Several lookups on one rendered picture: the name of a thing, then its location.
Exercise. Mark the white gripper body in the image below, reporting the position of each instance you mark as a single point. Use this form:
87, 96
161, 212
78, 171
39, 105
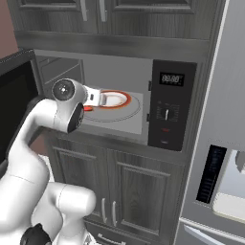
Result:
105, 98

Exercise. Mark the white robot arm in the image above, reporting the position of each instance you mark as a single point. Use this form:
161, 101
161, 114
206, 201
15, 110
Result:
19, 191

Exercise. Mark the round glass microwave turntable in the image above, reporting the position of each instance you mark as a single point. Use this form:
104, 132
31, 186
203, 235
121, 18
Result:
134, 110

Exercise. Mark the black microwave oven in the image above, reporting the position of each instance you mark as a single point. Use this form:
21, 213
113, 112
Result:
173, 108

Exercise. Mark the black microwave door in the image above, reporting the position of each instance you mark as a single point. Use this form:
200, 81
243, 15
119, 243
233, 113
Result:
14, 95

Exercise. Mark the white plate with orange rim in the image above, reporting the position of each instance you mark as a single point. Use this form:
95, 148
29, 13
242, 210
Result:
124, 99

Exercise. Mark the grey wooden cupboard door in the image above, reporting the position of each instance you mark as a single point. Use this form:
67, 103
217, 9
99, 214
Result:
143, 194
153, 17
48, 16
81, 172

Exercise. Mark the grey fridge with dispenser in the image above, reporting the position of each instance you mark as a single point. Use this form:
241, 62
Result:
220, 111

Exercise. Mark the grey wooden drawer front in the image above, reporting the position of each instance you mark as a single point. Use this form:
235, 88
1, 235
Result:
150, 239

